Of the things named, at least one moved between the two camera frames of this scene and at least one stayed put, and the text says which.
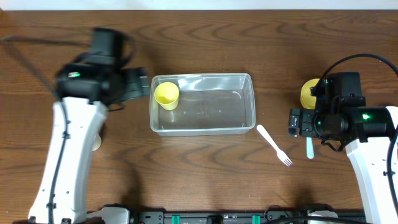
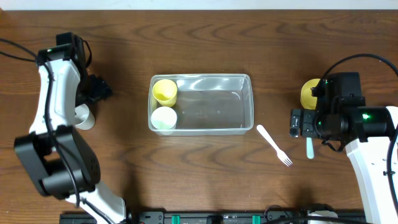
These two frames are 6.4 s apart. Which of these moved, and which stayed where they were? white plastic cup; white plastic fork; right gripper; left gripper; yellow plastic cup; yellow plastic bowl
Moved: left gripper; white plastic cup
Stayed: yellow plastic cup; yellow plastic bowl; right gripper; white plastic fork
